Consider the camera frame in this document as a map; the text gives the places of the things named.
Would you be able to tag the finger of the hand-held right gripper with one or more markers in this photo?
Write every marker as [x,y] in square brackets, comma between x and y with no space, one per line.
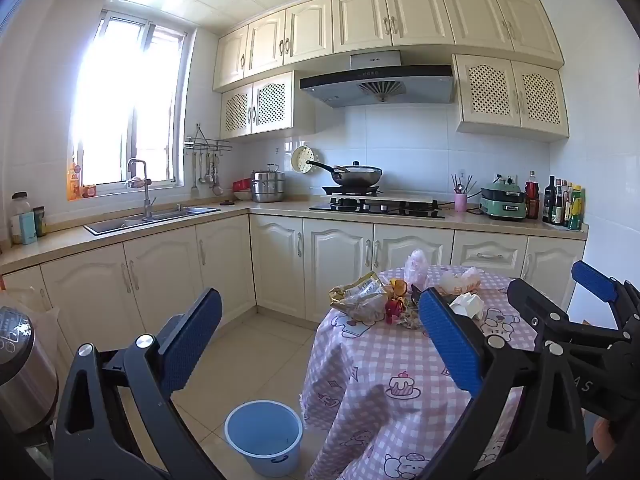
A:
[535,310]
[592,280]

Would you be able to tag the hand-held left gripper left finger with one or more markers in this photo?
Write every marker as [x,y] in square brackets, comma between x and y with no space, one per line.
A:
[192,345]

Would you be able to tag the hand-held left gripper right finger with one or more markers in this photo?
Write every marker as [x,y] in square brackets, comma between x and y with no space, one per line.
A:
[450,345]

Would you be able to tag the white paper cup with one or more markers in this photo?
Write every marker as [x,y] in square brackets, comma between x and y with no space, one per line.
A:
[467,305]

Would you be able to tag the black snack packet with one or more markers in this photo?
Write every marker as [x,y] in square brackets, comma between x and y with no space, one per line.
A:
[416,296]

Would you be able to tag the white plastic bag orange print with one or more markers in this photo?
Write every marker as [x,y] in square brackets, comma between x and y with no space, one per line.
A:
[460,282]

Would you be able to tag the orange small packet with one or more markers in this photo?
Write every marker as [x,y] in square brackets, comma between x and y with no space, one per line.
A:
[398,287]

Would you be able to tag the blue plastic bucket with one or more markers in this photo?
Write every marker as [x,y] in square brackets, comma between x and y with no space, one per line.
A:
[262,435]

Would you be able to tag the person's right hand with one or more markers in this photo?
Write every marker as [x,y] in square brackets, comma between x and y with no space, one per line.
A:
[612,440]

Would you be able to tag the green yellow plastic bottle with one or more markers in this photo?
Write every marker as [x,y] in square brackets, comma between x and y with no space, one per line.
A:
[576,210]

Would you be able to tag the dark sauce bottle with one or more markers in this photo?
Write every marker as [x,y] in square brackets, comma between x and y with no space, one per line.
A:
[567,207]
[559,207]

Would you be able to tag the tall dark glass bottle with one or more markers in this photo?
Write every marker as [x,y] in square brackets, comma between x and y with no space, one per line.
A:
[549,205]

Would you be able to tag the pink checkered tablecloth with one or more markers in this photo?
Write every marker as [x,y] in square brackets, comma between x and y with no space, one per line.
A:
[360,360]

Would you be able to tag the red cap sauce bottle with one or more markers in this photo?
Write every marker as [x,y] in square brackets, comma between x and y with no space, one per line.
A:
[532,197]

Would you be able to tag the green electric cooker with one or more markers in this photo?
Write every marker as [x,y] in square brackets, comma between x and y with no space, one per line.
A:
[502,202]

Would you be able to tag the pink utensil holder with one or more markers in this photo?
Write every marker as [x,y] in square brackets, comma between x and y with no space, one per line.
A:
[460,203]

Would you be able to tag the stainless steel sink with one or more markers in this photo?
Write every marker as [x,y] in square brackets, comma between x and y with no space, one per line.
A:
[125,222]

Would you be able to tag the bundle of chopsticks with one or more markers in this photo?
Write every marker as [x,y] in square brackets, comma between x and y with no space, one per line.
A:
[461,184]

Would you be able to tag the cream base cabinets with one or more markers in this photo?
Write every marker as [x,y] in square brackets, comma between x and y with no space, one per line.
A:
[330,260]

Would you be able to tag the large clear plastic bag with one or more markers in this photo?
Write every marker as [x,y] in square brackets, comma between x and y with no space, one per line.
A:
[47,320]

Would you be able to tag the black gas stove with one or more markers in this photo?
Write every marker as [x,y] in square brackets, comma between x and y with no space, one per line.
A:
[380,208]

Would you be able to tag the metal faucet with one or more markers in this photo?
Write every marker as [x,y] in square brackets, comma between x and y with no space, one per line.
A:
[146,195]

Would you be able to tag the white bowl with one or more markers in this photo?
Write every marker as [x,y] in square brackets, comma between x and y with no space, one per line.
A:
[243,196]

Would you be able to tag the hanging metal skimmer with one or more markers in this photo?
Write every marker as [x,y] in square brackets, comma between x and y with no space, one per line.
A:
[216,185]

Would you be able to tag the hanging metal spatula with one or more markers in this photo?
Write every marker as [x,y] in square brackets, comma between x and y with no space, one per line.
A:
[194,180]

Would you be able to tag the red container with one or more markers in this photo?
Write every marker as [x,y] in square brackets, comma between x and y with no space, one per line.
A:
[242,185]

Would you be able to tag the stainless steel electric cooker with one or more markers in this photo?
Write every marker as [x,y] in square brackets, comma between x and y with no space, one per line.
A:
[25,385]

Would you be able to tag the hanging metal ladle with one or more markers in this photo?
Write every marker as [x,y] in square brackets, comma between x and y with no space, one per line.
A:
[202,172]

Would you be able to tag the stainless steel steamer pot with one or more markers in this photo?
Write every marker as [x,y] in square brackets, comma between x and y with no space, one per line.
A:
[268,187]

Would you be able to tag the small orange container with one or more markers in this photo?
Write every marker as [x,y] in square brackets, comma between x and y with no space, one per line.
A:
[89,190]

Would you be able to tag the wok with lid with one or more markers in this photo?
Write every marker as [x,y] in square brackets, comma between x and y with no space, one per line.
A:
[357,175]

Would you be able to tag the orange bottle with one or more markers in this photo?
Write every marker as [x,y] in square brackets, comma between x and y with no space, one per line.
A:
[75,182]

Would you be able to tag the teal carton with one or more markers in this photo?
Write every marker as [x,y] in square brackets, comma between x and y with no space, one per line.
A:
[28,228]

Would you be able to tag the large lattice door cabinet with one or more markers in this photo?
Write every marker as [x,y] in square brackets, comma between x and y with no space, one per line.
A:
[505,92]

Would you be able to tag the cream perforated colander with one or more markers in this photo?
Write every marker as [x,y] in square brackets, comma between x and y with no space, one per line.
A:
[301,157]

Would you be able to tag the clear jar black lid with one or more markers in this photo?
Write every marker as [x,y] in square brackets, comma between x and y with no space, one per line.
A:
[17,205]

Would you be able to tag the small lattice door cabinet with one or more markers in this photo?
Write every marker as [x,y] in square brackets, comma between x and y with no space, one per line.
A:
[270,105]

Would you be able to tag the kitchen window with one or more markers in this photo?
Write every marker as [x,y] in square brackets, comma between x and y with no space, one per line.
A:
[125,100]

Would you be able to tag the range hood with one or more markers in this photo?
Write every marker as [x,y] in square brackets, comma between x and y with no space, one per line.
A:
[380,85]

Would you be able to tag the wall power outlet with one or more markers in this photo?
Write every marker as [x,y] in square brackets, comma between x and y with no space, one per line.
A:
[506,179]

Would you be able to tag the wall utensil rack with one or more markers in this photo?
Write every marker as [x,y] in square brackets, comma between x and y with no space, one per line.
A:
[207,145]

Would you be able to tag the cream upper wall cabinets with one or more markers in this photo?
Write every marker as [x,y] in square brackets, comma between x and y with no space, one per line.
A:
[360,15]

